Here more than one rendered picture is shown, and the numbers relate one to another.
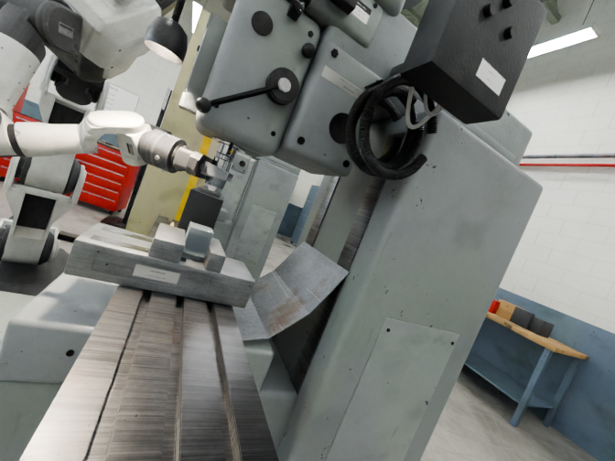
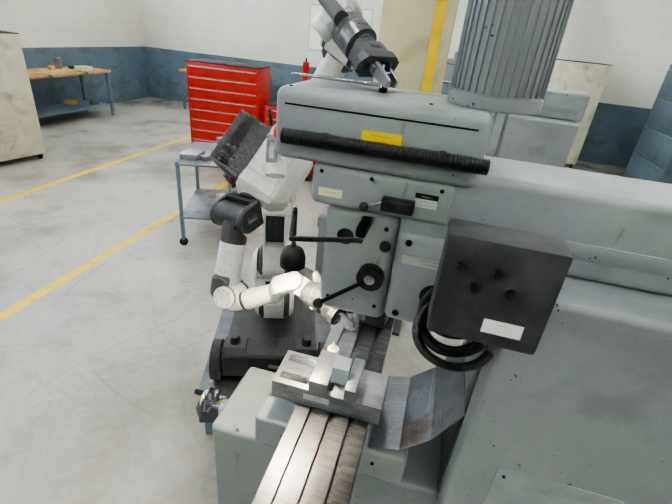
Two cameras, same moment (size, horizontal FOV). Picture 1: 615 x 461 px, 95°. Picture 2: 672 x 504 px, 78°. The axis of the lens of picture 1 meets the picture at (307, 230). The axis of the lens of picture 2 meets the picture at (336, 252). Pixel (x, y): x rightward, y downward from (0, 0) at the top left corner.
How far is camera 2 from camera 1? 0.86 m
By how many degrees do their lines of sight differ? 43
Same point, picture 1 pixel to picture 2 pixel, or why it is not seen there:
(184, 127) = not seen: hidden behind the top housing
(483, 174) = (616, 348)
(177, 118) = not seen: hidden behind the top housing
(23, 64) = (238, 255)
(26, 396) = (270, 449)
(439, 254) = (561, 422)
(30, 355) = (266, 433)
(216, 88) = (325, 284)
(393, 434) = not seen: outside the picture
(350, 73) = (430, 253)
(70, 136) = (265, 297)
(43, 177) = (271, 271)
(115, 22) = (278, 191)
